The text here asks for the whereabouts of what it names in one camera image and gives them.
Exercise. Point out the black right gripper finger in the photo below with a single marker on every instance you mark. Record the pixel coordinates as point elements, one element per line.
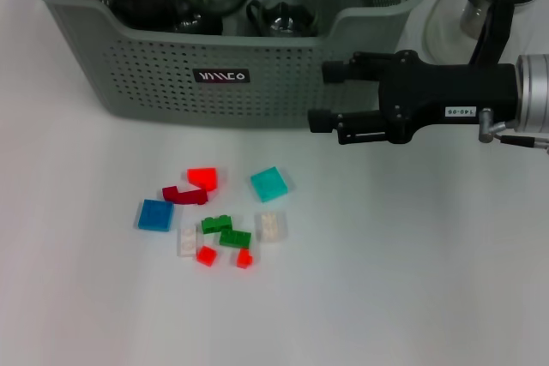
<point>319,121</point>

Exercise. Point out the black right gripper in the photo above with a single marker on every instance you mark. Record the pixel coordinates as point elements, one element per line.
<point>454,91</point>

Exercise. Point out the dark red curved brick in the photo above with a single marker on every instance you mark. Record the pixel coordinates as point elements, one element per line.
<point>184,195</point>

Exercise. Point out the blue square plate brick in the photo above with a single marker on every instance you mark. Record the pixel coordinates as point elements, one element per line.
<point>155,215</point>

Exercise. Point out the grey perforated storage bin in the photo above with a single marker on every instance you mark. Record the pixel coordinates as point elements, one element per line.
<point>274,96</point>

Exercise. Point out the teal square plate brick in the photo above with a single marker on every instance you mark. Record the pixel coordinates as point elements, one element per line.
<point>269,184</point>

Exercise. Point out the translucent white building brick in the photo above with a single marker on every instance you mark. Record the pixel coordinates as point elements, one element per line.
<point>271,227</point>

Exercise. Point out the large orange-red building brick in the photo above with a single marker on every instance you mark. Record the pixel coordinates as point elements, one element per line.
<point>206,178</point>

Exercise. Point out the green building brick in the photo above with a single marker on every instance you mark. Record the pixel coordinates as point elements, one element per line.
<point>215,224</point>
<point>235,239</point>

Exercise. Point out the small red building brick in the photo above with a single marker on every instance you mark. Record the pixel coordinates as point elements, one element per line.
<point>206,254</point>
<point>244,259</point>

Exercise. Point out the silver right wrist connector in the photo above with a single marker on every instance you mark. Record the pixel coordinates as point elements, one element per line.
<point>485,126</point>

